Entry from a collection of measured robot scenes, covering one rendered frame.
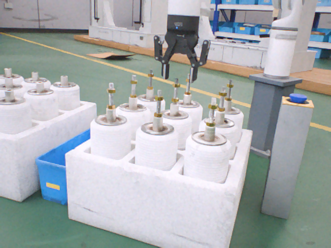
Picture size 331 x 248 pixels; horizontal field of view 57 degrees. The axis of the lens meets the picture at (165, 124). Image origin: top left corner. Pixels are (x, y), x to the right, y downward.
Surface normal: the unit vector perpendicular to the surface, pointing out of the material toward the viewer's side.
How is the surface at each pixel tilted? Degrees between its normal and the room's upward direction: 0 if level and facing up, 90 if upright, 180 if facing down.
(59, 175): 92
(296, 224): 0
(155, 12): 90
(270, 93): 90
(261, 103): 90
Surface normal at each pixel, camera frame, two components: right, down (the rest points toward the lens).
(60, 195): -0.33, 0.33
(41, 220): 0.06, -0.94
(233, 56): -0.76, 0.18
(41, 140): 0.94, 0.16
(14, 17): 0.65, 0.29
